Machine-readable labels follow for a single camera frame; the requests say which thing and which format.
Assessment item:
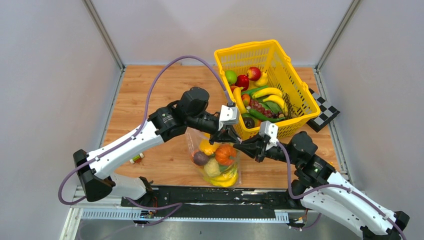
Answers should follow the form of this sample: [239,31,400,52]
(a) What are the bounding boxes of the clear zip top bag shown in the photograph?
[185,128,242,188]

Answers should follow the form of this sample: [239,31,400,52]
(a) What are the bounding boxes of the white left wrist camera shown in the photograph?
[218,105,240,130]

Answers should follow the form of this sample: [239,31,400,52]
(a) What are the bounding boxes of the green cucumber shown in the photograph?
[248,108,286,123]

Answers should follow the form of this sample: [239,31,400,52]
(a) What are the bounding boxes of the small red peach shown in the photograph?
[241,93,251,108]

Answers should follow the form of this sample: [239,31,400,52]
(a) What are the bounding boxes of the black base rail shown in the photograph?
[136,185,316,221]

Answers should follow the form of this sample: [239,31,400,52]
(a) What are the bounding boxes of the orange fruit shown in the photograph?
[191,150,199,161]

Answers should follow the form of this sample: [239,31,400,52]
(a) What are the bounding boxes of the green apple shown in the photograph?
[224,70,238,85]

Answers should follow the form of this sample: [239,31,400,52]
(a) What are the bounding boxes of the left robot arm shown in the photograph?
[73,87,241,207]

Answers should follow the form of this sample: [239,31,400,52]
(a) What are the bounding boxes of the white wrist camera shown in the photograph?
[258,121,279,151]
[218,105,240,130]

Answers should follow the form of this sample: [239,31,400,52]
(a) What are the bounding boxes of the yellow banana bunch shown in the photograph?
[204,167,239,188]

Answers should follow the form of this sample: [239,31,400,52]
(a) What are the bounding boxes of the dark purple passion fruit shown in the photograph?
[193,150,210,167]

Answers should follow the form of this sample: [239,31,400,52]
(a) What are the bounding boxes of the purple grapes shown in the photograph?
[249,99,276,118]

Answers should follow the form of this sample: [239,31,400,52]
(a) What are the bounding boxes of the dark avocado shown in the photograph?
[242,115,257,129]

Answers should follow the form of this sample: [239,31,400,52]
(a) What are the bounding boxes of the red apple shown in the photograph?
[246,66,262,82]
[234,74,250,91]

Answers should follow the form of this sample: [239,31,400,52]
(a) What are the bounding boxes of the red green toy block car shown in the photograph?
[129,153,145,164]

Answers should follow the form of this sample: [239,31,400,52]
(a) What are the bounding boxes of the small orange pumpkin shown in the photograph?
[214,144,237,166]

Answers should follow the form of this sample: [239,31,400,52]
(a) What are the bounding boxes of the yellow bell pepper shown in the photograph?
[198,139,221,156]

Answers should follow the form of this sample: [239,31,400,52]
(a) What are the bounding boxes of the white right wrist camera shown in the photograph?
[258,121,279,151]

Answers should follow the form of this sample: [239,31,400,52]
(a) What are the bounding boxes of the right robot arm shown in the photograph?
[234,131,410,240]

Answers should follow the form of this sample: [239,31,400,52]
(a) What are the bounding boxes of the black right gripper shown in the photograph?
[232,132,300,166]

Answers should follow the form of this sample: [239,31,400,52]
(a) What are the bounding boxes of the yellow pear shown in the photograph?
[254,72,268,87]

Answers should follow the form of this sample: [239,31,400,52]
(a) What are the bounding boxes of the yellow plastic basket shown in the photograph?
[214,39,321,138]

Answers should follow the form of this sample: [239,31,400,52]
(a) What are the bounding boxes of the beige lemon fruit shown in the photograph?
[203,157,221,178]

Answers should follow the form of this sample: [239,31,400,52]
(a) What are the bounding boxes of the checkerboard calibration board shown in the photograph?
[307,88,340,133]

